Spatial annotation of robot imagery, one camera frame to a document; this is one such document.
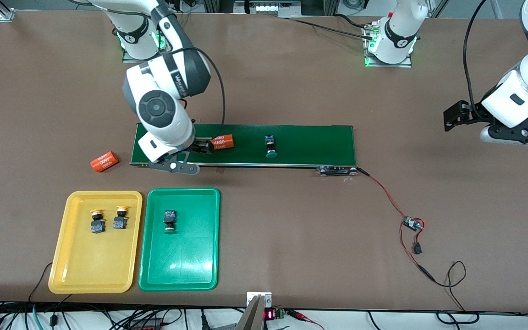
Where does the orange 4680 cylinder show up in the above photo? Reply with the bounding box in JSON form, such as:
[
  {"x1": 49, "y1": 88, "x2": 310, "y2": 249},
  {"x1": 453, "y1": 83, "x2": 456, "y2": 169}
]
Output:
[
  {"x1": 91, "y1": 151, "x2": 120, "y2": 173},
  {"x1": 211, "y1": 134, "x2": 235, "y2": 151}
]

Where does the yellow push button switch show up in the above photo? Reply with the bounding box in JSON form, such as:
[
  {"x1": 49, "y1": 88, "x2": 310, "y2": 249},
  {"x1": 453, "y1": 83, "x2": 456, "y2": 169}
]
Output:
[
  {"x1": 113, "y1": 206, "x2": 129, "y2": 230},
  {"x1": 90, "y1": 209, "x2": 107, "y2": 234}
]

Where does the green conveyor belt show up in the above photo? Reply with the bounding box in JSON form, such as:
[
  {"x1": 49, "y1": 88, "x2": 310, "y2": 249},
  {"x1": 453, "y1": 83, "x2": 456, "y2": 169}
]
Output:
[{"x1": 130, "y1": 122, "x2": 359, "y2": 177}]

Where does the green plastic tray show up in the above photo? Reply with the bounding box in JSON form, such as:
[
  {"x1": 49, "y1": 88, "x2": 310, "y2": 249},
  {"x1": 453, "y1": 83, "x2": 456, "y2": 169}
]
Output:
[{"x1": 138, "y1": 187, "x2": 221, "y2": 292}]

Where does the metal equipment rack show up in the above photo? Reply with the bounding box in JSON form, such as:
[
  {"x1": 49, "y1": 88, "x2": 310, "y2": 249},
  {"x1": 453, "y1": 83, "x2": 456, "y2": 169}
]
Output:
[{"x1": 202, "y1": 0, "x2": 338, "y2": 19}]

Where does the yellow plastic tray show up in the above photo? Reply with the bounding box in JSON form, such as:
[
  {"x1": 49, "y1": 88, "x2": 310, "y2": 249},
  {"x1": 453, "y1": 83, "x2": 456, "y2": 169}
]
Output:
[{"x1": 48, "y1": 190, "x2": 143, "y2": 294}]

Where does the orange power strip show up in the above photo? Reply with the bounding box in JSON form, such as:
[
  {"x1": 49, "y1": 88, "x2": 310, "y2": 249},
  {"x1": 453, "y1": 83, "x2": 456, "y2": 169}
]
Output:
[{"x1": 129, "y1": 320, "x2": 164, "y2": 330}]

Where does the red clip lead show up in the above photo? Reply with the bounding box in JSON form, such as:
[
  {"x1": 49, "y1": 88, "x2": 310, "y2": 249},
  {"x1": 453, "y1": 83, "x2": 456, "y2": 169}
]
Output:
[{"x1": 289, "y1": 310, "x2": 324, "y2": 330}]

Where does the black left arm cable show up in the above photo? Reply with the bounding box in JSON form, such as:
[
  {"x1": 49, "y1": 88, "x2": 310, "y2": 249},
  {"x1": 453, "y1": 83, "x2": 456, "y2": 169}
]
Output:
[{"x1": 463, "y1": 0, "x2": 503, "y2": 110}]

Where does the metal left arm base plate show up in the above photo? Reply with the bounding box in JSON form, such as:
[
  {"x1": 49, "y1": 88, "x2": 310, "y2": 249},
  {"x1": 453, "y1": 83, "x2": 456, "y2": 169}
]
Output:
[{"x1": 364, "y1": 21, "x2": 413, "y2": 68}]

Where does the red and black wire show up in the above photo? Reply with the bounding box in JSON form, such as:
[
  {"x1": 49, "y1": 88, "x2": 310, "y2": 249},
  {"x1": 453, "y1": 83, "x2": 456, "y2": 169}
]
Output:
[{"x1": 358, "y1": 167, "x2": 435, "y2": 282}]

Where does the thin black looped cable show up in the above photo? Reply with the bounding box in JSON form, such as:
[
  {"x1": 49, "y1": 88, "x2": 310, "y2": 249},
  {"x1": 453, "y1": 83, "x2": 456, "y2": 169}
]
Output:
[{"x1": 433, "y1": 261, "x2": 480, "y2": 325}]

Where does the black cable with metal plug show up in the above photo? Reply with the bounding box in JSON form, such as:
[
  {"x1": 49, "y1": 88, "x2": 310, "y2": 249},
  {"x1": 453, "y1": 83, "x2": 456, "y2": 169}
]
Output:
[{"x1": 287, "y1": 14, "x2": 377, "y2": 39}]

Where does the grey metal camera bracket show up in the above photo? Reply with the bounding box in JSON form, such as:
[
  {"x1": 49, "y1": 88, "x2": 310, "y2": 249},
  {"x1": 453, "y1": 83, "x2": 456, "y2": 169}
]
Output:
[{"x1": 247, "y1": 291, "x2": 273, "y2": 330}]

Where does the teal cable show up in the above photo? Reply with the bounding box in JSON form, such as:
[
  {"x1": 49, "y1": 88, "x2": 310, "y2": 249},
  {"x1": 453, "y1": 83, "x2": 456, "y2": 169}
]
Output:
[{"x1": 30, "y1": 305, "x2": 44, "y2": 330}]

